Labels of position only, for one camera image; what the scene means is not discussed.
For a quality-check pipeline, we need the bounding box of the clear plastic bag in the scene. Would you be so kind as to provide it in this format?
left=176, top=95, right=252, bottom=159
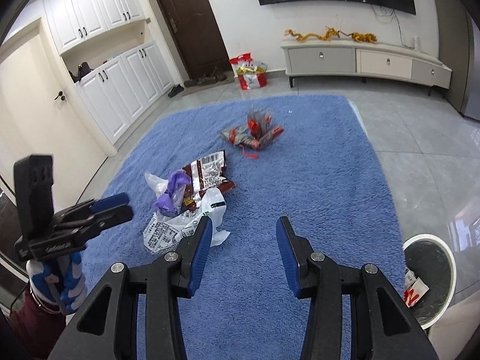
left=145, top=172, right=169, bottom=197

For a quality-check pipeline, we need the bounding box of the grey double door refrigerator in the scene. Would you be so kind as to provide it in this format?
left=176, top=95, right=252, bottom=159
left=427, top=0, right=480, bottom=121

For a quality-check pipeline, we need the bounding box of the white printed plastic bag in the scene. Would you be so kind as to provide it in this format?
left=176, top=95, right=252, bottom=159
left=143, top=187, right=230, bottom=254

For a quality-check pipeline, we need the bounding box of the red snack bag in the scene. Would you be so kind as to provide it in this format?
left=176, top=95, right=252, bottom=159
left=182, top=150, right=235, bottom=211

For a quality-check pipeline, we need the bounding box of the black bag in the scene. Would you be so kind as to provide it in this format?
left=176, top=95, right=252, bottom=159
left=67, top=62, right=93, bottom=83

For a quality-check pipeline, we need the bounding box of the white round trash bin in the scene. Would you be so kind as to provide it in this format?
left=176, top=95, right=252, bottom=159
left=402, top=233, right=457, bottom=329

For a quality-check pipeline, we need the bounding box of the row of shoes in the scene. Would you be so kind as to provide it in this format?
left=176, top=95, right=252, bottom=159
left=183, top=70, right=235, bottom=88

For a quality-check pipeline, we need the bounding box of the person's left hand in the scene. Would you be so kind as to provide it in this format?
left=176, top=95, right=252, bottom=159
left=27, top=251, right=89, bottom=314

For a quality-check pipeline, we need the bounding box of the blue fluffy rug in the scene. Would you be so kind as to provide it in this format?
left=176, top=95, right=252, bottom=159
left=73, top=95, right=407, bottom=360

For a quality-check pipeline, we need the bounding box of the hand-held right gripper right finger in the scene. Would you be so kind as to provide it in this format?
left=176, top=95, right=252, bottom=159
left=275, top=215, right=439, bottom=360

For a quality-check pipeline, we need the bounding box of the grey and white television stand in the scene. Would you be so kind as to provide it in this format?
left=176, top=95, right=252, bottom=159
left=280, top=37, right=452, bottom=91

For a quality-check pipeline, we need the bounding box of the red and white paper bag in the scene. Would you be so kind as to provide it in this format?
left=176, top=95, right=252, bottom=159
left=403, top=268, right=430, bottom=306

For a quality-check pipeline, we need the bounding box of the red and white shopping bag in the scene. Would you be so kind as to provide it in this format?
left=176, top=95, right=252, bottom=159
left=229, top=53, right=269, bottom=91

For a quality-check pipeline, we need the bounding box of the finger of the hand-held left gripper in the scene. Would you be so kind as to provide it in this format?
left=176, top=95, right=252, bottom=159
left=52, top=205, right=134, bottom=242
left=56, top=193, right=130, bottom=220

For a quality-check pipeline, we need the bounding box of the black bin liner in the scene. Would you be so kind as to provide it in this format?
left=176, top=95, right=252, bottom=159
left=404, top=241, right=452, bottom=325

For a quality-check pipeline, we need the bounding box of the white upper wall cabinet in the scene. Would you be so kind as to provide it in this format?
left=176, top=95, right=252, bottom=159
left=43, top=0, right=145, bottom=51

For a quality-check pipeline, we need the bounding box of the cream interior door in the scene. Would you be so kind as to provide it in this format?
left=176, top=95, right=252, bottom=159
left=0, top=19, right=109, bottom=256

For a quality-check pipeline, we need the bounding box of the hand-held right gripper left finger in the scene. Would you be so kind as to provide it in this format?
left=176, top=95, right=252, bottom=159
left=49, top=215, right=214, bottom=360

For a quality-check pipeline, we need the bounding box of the person's left forearm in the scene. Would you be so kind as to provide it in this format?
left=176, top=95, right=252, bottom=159
left=5, top=281, right=68, bottom=359

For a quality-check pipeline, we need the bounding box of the clear red candy wrapper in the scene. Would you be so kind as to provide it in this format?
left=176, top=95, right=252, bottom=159
left=221, top=108, right=284, bottom=151

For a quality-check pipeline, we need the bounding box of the dark brown entrance door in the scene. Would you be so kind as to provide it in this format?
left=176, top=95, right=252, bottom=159
left=150, top=0, right=232, bottom=79

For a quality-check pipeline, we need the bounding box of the white lower cabinet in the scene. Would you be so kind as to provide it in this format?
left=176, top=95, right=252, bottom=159
left=73, top=41, right=175, bottom=147

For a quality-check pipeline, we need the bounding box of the purple plastic wrapper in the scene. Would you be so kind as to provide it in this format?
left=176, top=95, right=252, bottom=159
left=154, top=170, right=191, bottom=216

